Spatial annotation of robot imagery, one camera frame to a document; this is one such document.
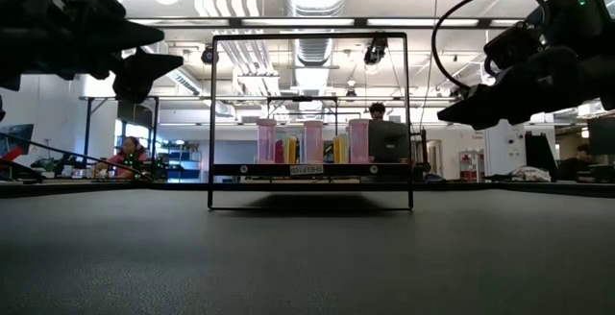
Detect black angled stand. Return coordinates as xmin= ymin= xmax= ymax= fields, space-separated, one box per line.
xmin=524 ymin=131 xmax=561 ymax=182

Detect white shelf label sticker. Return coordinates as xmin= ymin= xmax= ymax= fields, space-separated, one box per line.
xmin=289 ymin=163 xmax=325 ymax=177

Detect white crumpled cloth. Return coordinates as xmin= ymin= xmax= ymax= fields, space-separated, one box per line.
xmin=508 ymin=165 xmax=554 ymax=183

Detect black computer monitor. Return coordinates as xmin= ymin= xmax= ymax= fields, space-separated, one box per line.
xmin=586 ymin=115 xmax=615 ymax=157
xmin=368 ymin=119 xmax=411 ymax=163

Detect white building column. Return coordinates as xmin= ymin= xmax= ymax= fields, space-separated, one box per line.
xmin=481 ymin=118 xmax=526 ymax=178

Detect person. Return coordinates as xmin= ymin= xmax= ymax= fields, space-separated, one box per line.
xmin=558 ymin=142 xmax=598 ymax=182
xmin=367 ymin=101 xmax=387 ymax=122
xmin=94 ymin=135 xmax=152 ymax=181

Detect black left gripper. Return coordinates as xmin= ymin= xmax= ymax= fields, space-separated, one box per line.
xmin=0 ymin=14 xmax=185 ymax=105

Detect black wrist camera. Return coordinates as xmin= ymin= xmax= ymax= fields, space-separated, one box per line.
xmin=71 ymin=0 xmax=128 ymax=24
xmin=482 ymin=20 xmax=548 ymax=72

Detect black aluminium rig frame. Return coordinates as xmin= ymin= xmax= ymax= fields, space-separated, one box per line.
xmin=0 ymin=180 xmax=615 ymax=200

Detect black background rig frame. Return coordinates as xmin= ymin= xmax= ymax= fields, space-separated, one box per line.
xmin=79 ymin=93 xmax=160 ymax=180
xmin=265 ymin=94 xmax=340 ymax=165

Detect small computer monitor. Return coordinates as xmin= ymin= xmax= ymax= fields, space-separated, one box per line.
xmin=0 ymin=123 xmax=36 ymax=158

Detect black table mat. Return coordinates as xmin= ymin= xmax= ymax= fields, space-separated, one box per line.
xmin=0 ymin=188 xmax=615 ymax=315

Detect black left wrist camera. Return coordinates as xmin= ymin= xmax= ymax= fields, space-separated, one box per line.
xmin=71 ymin=0 xmax=128 ymax=24

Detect pink medicine bottle white cap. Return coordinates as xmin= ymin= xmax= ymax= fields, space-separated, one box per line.
xmin=256 ymin=118 xmax=278 ymax=165
xmin=303 ymin=120 xmax=325 ymax=165
xmin=348 ymin=118 xmax=371 ymax=165

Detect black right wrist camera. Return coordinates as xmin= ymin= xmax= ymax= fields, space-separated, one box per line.
xmin=482 ymin=20 xmax=548 ymax=72

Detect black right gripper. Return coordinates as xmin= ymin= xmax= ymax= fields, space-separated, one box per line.
xmin=436 ymin=45 xmax=615 ymax=132

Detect red storage rack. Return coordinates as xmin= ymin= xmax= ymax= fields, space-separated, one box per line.
xmin=458 ymin=149 xmax=485 ymax=182

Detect wooden shelf black metal frame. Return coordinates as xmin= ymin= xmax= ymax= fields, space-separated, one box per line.
xmin=207 ymin=32 xmax=415 ymax=211

